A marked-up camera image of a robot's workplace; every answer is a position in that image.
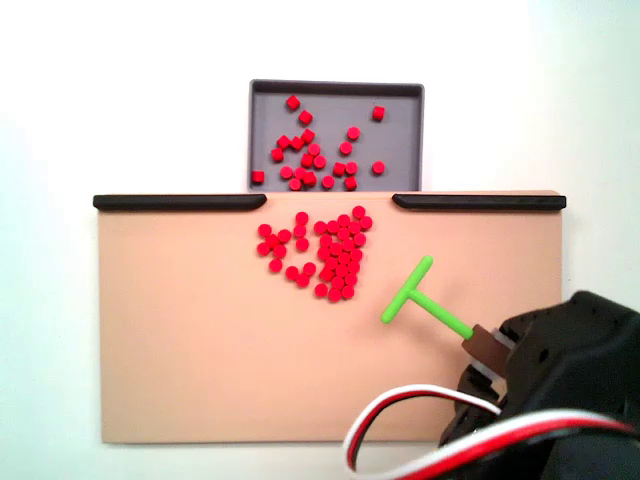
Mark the beige board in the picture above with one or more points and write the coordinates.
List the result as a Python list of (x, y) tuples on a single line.
[(200, 350)]

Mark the green T-shaped pusher tool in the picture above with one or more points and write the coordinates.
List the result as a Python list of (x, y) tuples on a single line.
[(440, 312)]

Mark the grey tray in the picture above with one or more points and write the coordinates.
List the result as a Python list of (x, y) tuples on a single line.
[(400, 145)]

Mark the black foam bumper strip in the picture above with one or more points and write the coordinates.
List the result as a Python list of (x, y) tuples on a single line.
[(180, 202), (480, 202)]

